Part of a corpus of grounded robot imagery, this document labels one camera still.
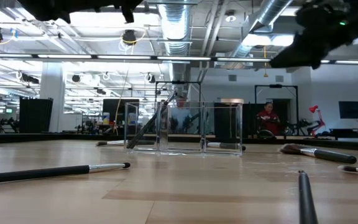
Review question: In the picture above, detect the person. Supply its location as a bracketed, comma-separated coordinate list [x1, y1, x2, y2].
[256, 101, 282, 137]
[168, 95, 196, 134]

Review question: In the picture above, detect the red desk lamp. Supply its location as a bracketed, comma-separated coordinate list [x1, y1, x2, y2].
[308, 105, 327, 137]

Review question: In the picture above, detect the black partition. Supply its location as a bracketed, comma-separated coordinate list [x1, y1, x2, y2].
[19, 97, 54, 134]

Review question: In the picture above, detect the black wall monitor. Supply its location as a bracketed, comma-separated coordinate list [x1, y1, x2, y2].
[338, 100, 358, 119]

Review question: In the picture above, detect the black desk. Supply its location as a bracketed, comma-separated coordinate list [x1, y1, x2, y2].
[328, 127, 358, 142]

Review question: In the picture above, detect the white pillar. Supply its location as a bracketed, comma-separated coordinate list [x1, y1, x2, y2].
[39, 62, 65, 133]

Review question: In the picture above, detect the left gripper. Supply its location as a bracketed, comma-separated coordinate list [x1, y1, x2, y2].
[17, 0, 144, 24]

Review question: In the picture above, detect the silver ventilation duct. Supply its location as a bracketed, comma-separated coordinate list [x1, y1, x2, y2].
[228, 0, 293, 60]
[157, 0, 195, 82]

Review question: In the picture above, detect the black rig frame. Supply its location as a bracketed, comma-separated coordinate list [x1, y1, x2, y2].
[254, 83, 300, 137]

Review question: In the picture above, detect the clear acrylic organizer box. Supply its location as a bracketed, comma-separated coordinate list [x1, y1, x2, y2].
[124, 101, 244, 156]

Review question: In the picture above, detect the white-tipped black makeup brush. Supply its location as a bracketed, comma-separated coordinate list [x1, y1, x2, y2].
[95, 139, 155, 147]

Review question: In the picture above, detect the fan makeup brush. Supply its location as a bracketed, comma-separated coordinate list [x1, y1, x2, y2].
[280, 142, 358, 165]

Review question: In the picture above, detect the black aluminium table frame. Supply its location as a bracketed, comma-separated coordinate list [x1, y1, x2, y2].
[0, 132, 358, 153]

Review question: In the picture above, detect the long ceiling light strip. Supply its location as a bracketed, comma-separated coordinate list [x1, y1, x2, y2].
[0, 53, 358, 65]

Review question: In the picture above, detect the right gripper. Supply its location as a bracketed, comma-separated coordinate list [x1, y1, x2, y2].
[270, 0, 358, 70]

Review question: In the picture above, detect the round-tipped black makeup brush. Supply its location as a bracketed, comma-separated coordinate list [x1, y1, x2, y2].
[206, 141, 247, 152]

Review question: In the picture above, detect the black cabinet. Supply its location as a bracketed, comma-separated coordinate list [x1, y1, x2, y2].
[102, 98, 140, 126]

